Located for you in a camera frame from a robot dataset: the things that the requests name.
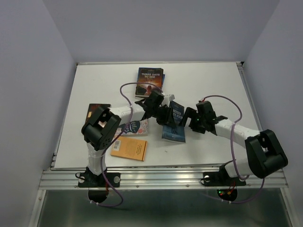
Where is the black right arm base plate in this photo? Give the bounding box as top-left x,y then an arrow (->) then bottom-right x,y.
200,172 -> 246,187

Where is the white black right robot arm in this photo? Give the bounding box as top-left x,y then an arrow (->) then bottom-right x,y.
180,101 -> 288,186

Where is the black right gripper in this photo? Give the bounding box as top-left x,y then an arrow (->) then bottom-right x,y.
178,106 -> 205,133

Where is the Three Days to See book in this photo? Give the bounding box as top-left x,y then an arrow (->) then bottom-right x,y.
135,67 -> 164,97

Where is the orange back cover book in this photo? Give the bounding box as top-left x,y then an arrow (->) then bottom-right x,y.
110,137 -> 148,161

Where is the brown book under left arm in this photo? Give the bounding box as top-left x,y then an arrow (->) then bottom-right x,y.
85,104 -> 111,122

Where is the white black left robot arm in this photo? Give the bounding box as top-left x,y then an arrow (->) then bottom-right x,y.
75,91 -> 176,188

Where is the Nineteen Eighty-Four blue book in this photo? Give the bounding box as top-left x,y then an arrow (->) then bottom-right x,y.
161,101 -> 186,143

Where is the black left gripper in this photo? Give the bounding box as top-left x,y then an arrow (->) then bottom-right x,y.
152,105 -> 176,128

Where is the aluminium table frame rail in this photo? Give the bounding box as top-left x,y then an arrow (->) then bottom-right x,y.
39,62 -> 283,191

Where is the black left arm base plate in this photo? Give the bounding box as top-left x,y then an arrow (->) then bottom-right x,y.
75,172 -> 121,188

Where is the Little Women floral book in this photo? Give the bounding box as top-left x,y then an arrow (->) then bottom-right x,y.
115,119 -> 148,136

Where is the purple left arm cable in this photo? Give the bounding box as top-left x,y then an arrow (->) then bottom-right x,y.
91,82 -> 164,208

